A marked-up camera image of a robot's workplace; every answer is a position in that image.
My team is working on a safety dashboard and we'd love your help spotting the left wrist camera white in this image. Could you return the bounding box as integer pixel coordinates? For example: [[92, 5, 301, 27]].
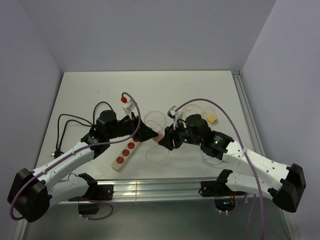
[[120, 96, 136, 119]]

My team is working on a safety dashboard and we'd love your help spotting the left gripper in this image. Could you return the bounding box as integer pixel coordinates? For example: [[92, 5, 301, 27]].
[[106, 112, 158, 142]]

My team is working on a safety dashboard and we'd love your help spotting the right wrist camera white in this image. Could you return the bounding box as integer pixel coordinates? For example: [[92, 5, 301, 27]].
[[167, 105, 183, 130]]

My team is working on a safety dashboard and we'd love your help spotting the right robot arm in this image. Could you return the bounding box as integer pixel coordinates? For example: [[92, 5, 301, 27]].
[[158, 114, 307, 213]]

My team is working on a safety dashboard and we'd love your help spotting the aluminium right side rail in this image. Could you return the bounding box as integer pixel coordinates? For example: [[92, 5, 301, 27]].
[[231, 71, 266, 157]]

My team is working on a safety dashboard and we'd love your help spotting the beige red power strip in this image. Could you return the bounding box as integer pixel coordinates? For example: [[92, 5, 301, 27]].
[[111, 139, 141, 172]]

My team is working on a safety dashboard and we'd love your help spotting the aluminium front rail frame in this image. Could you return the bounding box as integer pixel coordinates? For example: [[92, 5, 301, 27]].
[[24, 178, 253, 203]]

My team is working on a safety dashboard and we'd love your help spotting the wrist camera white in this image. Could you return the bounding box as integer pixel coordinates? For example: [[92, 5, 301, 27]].
[[167, 105, 183, 130], [120, 96, 136, 119]]

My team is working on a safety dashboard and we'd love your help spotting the yellow charger plug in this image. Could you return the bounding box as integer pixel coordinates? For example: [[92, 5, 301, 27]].
[[206, 114, 218, 124]]

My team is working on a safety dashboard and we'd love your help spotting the black power strip cord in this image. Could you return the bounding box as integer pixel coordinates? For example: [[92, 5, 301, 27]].
[[49, 100, 118, 158]]

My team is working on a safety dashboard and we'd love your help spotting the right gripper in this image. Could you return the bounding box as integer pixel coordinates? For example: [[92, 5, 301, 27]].
[[158, 117, 203, 150]]

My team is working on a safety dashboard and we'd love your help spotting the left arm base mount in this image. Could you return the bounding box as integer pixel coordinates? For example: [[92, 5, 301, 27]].
[[77, 184, 114, 221]]

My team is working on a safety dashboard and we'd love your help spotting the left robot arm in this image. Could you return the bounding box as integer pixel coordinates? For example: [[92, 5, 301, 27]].
[[7, 110, 158, 223]]

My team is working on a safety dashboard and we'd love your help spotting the pink charger plug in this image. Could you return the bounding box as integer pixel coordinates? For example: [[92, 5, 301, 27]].
[[153, 131, 164, 143]]

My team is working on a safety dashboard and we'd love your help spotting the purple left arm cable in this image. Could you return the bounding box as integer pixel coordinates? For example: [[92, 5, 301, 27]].
[[9, 92, 140, 221]]

